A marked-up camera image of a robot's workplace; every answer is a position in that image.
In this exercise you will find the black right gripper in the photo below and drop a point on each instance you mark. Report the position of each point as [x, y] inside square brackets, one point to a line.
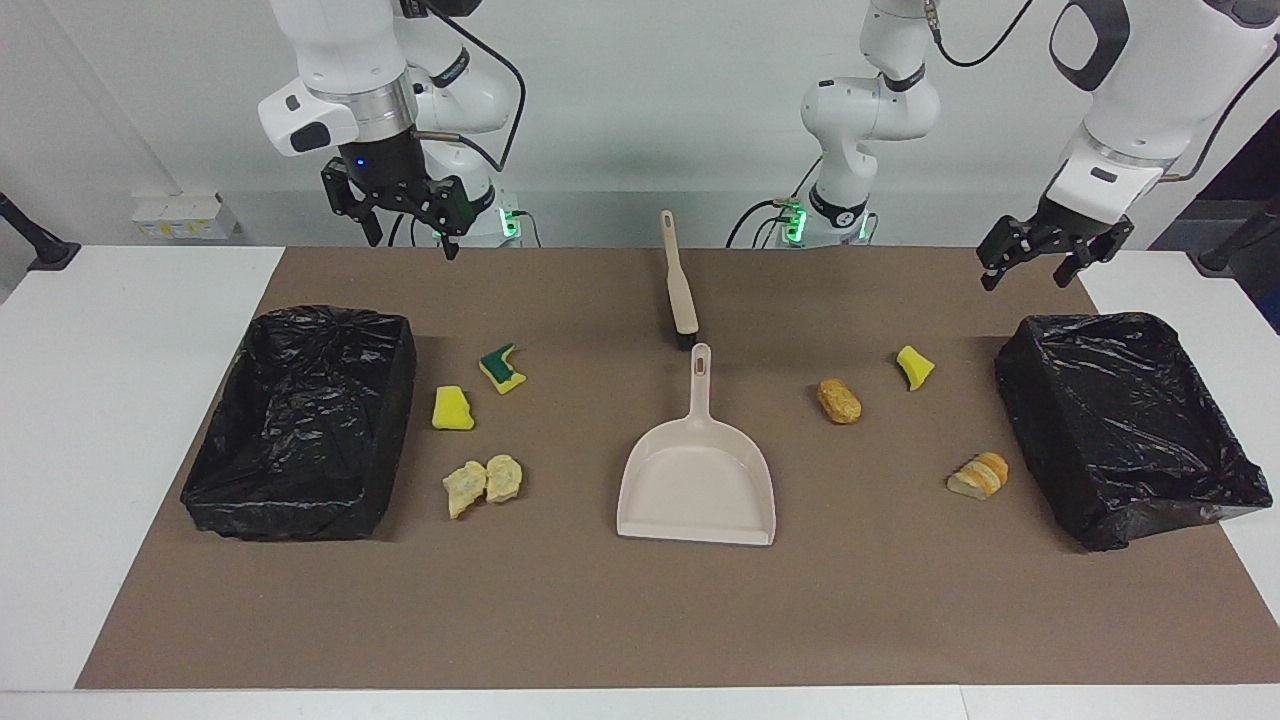
[385, 165]

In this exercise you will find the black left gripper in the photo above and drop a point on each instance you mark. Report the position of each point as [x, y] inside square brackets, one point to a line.
[1060, 235]

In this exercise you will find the small yellow sponge piece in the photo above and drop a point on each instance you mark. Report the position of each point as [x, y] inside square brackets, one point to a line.
[914, 368]

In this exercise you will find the green and yellow sponge piece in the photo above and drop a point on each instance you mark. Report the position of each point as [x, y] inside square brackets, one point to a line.
[503, 372]

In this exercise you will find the large yellow sponge piece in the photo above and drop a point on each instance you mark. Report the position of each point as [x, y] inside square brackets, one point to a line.
[453, 410]

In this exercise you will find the striped toy croissant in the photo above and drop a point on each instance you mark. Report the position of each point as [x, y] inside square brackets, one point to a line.
[978, 476]

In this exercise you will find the brown toy bread roll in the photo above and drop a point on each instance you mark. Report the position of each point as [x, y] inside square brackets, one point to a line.
[839, 401]

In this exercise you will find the pale crumbly foam piece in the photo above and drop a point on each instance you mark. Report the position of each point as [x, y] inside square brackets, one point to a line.
[464, 490]
[504, 478]

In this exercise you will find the beige hand brush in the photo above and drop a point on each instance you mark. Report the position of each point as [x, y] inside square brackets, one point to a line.
[682, 300]

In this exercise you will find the beige plastic dustpan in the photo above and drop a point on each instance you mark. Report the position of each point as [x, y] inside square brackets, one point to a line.
[700, 490]

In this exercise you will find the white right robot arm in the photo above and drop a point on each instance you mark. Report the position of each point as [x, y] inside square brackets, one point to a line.
[350, 60]

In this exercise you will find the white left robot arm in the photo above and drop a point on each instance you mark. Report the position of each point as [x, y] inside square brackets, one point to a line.
[1150, 100]

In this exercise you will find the black bag-lined bin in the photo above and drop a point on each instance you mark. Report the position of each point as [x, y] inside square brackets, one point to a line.
[300, 520]
[1130, 420]

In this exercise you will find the brown table mat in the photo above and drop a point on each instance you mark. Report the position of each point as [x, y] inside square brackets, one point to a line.
[620, 620]

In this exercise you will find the black camera stand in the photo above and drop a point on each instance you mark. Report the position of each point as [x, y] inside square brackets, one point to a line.
[1235, 240]
[45, 252]

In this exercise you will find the white wall socket box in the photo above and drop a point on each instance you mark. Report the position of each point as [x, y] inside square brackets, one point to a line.
[185, 215]

